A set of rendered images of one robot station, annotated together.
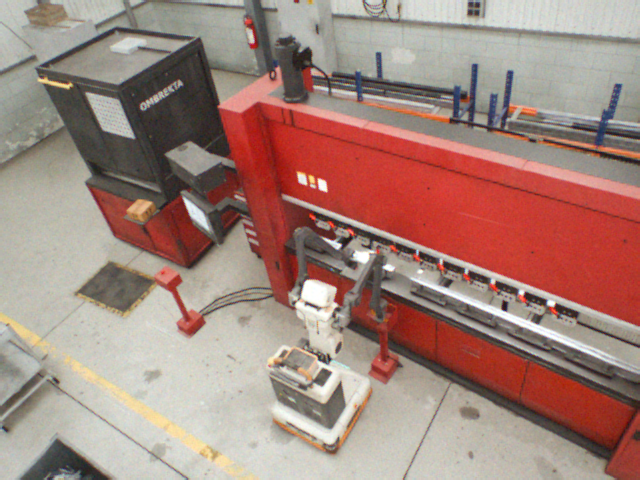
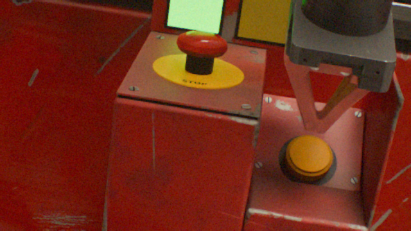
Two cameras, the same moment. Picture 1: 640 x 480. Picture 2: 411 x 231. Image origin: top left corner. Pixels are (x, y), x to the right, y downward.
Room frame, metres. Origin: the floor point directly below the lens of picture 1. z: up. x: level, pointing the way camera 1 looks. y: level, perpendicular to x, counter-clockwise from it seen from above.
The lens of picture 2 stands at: (2.20, 0.04, 1.00)
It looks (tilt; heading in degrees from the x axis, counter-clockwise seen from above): 23 degrees down; 318
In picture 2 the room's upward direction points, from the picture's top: 8 degrees clockwise
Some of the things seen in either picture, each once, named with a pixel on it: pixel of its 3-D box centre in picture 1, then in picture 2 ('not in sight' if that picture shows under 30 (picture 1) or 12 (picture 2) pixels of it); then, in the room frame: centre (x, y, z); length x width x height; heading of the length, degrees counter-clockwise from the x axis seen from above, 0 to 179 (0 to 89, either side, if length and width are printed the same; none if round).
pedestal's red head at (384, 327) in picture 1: (381, 315); (252, 111); (2.63, -0.39, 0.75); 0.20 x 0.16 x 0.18; 46
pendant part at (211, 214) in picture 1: (205, 215); not in sight; (3.50, 0.93, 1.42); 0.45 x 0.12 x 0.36; 35
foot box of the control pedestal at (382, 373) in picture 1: (383, 365); not in sight; (2.61, -0.36, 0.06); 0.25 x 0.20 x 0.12; 136
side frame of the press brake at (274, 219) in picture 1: (290, 198); not in sight; (3.88, 0.20, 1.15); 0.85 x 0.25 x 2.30; 136
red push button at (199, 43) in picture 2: not in sight; (200, 57); (2.66, -0.34, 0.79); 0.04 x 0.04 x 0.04
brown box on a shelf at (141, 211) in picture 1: (139, 209); not in sight; (4.29, 1.75, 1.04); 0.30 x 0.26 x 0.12; 50
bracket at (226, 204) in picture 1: (233, 212); not in sight; (3.79, 0.74, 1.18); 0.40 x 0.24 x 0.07; 46
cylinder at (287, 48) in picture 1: (300, 67); not in sight; (3.54, -0.09, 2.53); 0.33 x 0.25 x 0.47; 46
